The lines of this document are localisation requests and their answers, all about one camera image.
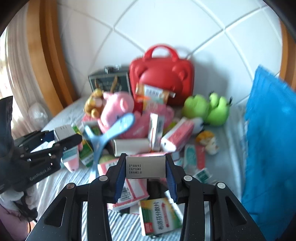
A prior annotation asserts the grey small medicine box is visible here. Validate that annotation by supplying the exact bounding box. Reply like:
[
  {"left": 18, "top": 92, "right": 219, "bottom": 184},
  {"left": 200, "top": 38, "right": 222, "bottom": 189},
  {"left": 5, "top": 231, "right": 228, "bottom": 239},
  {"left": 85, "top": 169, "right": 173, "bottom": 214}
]
[{"left": 126, "top": 156, "right": 166, "bottom": 179}]

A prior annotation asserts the green yellow medicine box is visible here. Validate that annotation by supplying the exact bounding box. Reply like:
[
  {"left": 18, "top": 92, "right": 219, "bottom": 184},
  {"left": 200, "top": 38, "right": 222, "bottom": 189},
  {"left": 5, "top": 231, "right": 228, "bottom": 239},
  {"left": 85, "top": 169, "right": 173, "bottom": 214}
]
[{"left": 138, "top": 198, "right": 182, "bottom": 236}]

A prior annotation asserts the white sheer curtain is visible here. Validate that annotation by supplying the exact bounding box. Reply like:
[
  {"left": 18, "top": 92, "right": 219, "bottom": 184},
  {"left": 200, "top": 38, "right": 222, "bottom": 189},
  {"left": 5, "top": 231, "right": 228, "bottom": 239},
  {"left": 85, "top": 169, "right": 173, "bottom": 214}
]
[{"left": 1, "top": 4, "right": 52, "bottom": 139}]

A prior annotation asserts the light blue plastic clamp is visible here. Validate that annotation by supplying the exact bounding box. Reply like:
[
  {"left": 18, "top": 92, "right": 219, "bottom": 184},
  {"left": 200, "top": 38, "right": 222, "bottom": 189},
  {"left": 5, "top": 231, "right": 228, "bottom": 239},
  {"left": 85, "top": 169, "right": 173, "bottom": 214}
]
[{"left": 84, "top": 113, "right": 135, "bottom": 183}]

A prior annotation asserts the white cylinder tube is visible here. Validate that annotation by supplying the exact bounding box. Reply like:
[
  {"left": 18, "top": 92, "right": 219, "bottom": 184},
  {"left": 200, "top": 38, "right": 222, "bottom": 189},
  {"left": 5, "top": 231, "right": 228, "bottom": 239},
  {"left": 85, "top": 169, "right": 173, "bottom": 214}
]
[{"left": 111, "top": 138, "right": 150, "bottom": 157}]

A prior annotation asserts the pink white long box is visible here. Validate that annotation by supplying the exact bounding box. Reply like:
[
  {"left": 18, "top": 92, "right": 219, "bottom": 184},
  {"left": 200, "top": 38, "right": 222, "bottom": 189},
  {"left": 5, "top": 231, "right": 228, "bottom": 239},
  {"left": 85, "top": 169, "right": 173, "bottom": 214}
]
[{"left": 161, "top": 118, "right": 194, "bottom": 153}]

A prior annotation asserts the small yellow white plush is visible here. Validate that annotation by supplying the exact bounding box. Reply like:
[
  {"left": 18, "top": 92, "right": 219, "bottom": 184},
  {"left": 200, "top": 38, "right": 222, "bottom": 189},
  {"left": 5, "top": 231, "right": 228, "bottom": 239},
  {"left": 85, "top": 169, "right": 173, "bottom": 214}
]
[{"left": 196, "top": 131, "right": 219, "bottom": 155}]

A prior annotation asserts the green frog plush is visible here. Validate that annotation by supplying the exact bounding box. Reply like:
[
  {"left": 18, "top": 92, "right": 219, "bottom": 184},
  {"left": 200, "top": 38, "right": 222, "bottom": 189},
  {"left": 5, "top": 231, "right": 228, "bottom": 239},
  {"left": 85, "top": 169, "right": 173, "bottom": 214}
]
[{"left": 182, "top": 92, "right": 233, "bottom": 126}]

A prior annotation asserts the blue felt storage bin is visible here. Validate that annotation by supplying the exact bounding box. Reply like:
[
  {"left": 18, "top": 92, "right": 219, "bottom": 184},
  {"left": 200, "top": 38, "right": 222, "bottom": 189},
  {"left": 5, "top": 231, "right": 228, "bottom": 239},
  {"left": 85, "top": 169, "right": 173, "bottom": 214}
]
[{"left": 241, "top": 66, "right": 295, "bottom": 240}]

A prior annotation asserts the brown plush toy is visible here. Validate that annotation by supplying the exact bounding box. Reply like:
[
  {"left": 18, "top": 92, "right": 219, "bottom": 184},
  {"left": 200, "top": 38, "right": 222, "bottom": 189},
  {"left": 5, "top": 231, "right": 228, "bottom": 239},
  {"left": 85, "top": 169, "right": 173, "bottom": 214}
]
[{"left": 84, "top": 88, "right": 105, "bottom": 118}]

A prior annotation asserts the pink pig plush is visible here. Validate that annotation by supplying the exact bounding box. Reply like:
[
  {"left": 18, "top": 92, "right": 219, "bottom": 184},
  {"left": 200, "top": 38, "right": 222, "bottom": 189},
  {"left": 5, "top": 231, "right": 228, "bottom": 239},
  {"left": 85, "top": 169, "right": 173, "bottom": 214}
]
[{"left": 98, "top": 91, "right": 134, "bottom": 133}]

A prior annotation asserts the dark green metal box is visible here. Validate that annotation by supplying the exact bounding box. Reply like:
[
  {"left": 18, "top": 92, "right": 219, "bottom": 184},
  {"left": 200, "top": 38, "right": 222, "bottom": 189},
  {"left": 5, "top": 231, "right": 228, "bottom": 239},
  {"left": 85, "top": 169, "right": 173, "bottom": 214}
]
[{"left": 88, "top": 65, "right": 132, "bottom": 94}]

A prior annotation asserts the red bear handbag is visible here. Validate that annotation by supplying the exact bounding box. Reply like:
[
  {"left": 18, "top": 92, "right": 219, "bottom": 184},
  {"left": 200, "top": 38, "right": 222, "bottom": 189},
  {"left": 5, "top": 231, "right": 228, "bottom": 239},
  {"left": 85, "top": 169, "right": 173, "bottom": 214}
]
[{"left": 129, "top": 45, "right": 194, "bottom": 106}]

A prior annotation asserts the wooden frame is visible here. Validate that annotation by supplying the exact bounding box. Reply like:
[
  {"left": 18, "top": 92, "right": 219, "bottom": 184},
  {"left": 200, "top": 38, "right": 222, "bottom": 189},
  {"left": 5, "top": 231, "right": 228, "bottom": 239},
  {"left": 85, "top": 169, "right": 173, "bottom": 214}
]
[{"left": 27, "top": 0, "right": 78, "bottom": 116}]

